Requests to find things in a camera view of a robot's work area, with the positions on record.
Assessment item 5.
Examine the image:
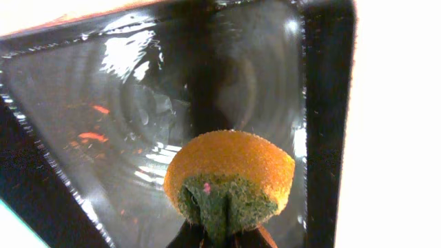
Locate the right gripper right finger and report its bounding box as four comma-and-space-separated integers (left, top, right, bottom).
234, 226, 278, 248

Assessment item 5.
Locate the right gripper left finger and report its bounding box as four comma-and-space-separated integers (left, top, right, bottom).
167, 220, 207, 248

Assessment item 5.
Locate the turquoise plastic tray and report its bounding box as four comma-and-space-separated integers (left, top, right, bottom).
1, 199, 49, 248

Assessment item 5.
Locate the orange green sponge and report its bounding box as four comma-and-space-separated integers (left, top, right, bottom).
163, 130, 296, 247

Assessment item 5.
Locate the black water tray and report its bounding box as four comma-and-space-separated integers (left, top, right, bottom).
1, 1, 356, 247

